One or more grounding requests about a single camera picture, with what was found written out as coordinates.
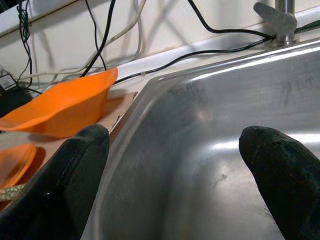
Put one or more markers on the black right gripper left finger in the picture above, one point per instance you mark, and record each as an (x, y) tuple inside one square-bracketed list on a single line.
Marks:
[(62, 187)]

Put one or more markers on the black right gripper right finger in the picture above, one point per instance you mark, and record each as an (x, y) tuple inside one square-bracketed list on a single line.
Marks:
[(287, 187)]

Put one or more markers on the orange plastic plate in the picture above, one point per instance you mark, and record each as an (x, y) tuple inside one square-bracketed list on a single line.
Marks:
[(15, 162)]

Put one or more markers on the orange plastic bowl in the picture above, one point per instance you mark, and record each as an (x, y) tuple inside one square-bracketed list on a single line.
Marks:
[(62, 105)]

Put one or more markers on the black battery charger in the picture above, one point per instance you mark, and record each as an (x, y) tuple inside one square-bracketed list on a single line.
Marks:
[(12, 100)]

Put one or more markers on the stainless steel sink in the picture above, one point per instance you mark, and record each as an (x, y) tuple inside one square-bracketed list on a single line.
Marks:
[(187, 150)]

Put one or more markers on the chrome sink faucet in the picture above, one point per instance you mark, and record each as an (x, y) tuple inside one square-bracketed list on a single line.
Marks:
[(282, 22)]

